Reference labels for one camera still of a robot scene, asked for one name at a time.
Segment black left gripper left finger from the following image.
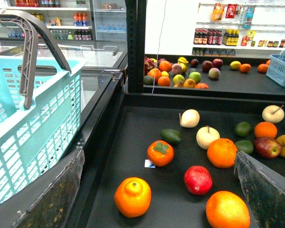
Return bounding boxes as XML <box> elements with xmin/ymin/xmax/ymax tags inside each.
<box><xmin>12</xmin><ymin>148</ymin><xmax>85</xmax><ymax>228</ymax></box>

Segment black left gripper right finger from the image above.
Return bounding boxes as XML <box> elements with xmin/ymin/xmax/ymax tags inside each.
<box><xmin>235</xmin><ymin>151</ymin><xmax>285</xmax><ymax>228</ymax></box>

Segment turquoise plastic shopping basket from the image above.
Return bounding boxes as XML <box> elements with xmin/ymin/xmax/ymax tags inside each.
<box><xmin>0</xmin><ymin>56</ymin><xmax>85</xmax><ymax>204</ymax></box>

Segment far orange beside lemon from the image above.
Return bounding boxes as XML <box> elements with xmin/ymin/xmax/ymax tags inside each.
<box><xmin>239</xmin><ymin>64</ymin><xmax>251</xmax><ymax>73</ymax></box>

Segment far yellow lemon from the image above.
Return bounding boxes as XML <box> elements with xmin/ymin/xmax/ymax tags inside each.
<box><xmin>230</xmin><ymin>61</ymin><xmax>241</xmax><ymax>70</ymax></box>

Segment drinks shelf left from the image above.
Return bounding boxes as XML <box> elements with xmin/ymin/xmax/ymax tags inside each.
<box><xmin>0</xmin><ymin>0</ymin><xmax>93</xmax><ymax>41</ymax></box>

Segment large orange mango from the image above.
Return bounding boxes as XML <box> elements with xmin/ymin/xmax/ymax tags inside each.
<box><xmin>206</xmin><ymin>191</ymin><xmax>251</xmax><ymax>228</ymax></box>

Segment green lime lower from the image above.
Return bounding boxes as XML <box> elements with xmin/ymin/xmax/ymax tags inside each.
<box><xmin>235</xmin><ymin>140</ymin><xmax>254</xmax><ymax>154</ymax></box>

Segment green lime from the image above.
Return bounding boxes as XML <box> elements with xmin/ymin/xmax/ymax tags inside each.
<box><xmin>234</xmin><ymin>122</ymin><xmax>251</xmax><ymax>137</ymax></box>
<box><xmin>235</xmin><ymin>140</ymin><xmax>254</xmax><ymax>154</ymax></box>

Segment large orange fruit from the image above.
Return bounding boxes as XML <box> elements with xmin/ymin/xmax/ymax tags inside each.
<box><xmin>207</xmin><ymin>138</ymin><xmax>237</xmax><ymax>169</ymax></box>

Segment small round orange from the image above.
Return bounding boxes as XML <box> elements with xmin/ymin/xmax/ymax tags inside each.
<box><xmin>254</xmin><ymin>122</ymin><xmax>277</xmax><ymax>138</ymax></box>

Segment green lime upper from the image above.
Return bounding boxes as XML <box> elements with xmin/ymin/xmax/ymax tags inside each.
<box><xmin>234</xmin><ymin>122</ymin><xmax>251</xmax><ymax>137</ymax></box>

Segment red pomegranate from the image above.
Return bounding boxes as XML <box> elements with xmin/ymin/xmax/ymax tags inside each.
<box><xmin>184</xmin><ymin>166</ymin><xmax>213</xmax><ymax>195</ymax></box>

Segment orange tangerine with knob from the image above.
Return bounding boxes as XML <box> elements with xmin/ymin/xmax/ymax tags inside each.
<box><xmin>114</xmin><ymin>177</ymin><xmax>152</xmax><ymax>218</ymax></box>

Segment white pear centre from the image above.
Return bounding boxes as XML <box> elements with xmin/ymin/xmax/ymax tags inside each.
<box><xmin>196</xmin><ymin>126</ymin><xmax>220</xmax><ymax>150</ymax></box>

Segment white pear with stem left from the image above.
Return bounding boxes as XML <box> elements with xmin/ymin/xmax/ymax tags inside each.
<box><xmin>179</xmin><ymin>109</ymin><xmax>200</xmax><ymax>128</ymax></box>

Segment dark green avocado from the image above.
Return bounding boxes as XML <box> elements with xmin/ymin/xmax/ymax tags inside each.
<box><xmin>161</xmin><ymin>129</ymin><xmax>182</xmax><ymax>146</ymax></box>

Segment orange persimmon green leaf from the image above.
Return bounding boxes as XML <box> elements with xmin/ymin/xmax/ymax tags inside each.
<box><xmin>147</xmin><ymin>140</ymin><xmax>174</xmax><ymax>167</ymax></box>

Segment far orange near basket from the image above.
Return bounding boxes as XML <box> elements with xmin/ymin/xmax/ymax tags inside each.
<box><xmin>257</xmin><ymin>64</ymin><xmax>269</xmax><ymax>74</ymax></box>

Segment small blue plastic basket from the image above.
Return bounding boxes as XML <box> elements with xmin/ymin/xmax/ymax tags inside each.
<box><xmin>266</xmin><ymin>50</ymin><xmax>285</xmax><ymax>87</ymax></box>

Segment far peach fruit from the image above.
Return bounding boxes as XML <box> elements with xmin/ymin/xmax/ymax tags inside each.
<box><xmin>209</xmin><ymin>67</ymin><xmax>220</xmax><ymax>79</ymax></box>

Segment far green apple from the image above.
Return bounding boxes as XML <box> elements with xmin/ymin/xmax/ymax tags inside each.
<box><xmin>189</xmin><ymin>71</ymin><xmax>201</xmax><ymax>84</ymax></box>

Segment far dark red apple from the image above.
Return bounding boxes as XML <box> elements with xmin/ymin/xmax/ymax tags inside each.
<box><xmin>202</xmin><ymin>60</ymin><xmax>213</xmax><ymax>73</ymax></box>

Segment glass top freezer chest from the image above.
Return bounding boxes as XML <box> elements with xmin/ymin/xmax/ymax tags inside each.
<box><xmin>0</xmin><ymin>39</ymin><xmax>128</xmax><ymax>124</ymax></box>

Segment white grocery wall shelf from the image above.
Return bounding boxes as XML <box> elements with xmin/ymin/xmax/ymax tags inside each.
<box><xmin>192</xmin><ymin>0</ymin><xmax>285</xmax><ymax>57</ymax></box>

